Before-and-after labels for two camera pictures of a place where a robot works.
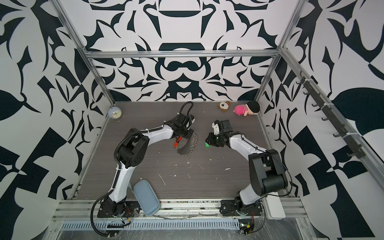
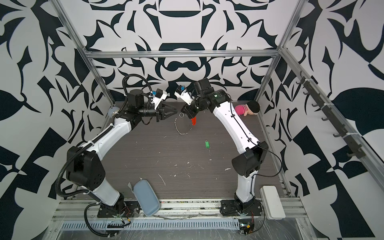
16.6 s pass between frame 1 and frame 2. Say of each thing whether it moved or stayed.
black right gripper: moved
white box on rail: stayed
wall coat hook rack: stayed
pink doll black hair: stayed
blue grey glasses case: stayed
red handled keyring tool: moved
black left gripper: moved
